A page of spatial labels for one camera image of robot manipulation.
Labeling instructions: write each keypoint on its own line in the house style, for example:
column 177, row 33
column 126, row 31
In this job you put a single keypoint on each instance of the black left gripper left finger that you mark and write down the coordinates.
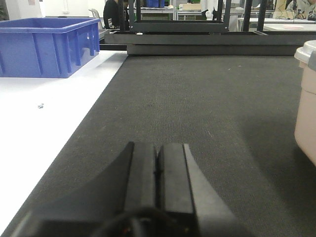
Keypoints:
column 126, row 184

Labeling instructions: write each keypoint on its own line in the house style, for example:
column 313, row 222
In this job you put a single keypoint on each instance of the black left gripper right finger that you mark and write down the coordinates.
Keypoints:
column 187, row 197

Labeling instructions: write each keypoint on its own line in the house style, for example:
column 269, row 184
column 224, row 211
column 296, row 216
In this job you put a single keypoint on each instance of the white plastic bin with lid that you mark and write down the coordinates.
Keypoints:
column 305, row 129

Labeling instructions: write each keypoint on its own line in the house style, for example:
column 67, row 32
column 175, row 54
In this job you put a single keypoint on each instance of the blue plastic bin on table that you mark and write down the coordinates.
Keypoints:
column 47, row 47

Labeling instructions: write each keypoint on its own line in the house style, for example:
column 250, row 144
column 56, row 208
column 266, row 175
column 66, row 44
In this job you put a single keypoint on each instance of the black fabric table mat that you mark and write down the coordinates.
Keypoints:
column 238, row 115

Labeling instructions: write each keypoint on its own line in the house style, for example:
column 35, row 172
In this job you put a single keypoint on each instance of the person in black clothes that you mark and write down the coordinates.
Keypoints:
column 111, row 14

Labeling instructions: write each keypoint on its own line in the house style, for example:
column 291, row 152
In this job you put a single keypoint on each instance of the person in grey sweater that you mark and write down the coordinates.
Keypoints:
column 303, row 9

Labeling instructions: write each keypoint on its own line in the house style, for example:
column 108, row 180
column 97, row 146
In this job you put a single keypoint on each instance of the black metal frame rack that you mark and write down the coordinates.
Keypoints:
column 210, row 37

